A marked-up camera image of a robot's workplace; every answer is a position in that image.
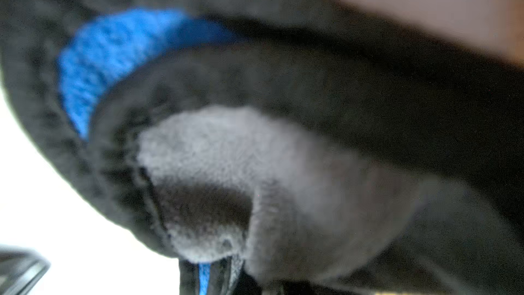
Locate dark grey wiping cloth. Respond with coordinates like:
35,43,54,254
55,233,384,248
1,0,523,294

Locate white drawing tablet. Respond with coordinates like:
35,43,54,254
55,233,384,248
1,101,180,294

